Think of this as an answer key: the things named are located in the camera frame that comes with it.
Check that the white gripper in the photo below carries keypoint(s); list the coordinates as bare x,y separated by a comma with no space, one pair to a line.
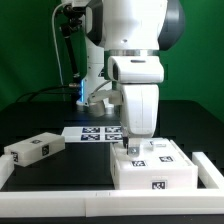
138,114

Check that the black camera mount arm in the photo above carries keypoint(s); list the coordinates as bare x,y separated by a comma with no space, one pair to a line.
67,29

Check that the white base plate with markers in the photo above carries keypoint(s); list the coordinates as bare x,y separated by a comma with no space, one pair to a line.
92,134

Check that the white cabinet door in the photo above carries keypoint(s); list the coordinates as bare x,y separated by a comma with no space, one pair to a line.
164,153
120,159

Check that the white cabinet box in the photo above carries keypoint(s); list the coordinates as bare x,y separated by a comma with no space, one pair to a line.
155,178

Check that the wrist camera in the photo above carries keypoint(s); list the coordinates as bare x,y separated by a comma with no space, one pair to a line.
96,101

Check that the white cabinet top block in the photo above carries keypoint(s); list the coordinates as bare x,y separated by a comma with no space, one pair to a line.
36,148

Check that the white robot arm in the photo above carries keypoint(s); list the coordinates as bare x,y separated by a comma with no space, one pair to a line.
132,33

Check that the white U-shaped boundary frame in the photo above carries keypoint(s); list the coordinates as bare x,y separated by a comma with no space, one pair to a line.
208,200

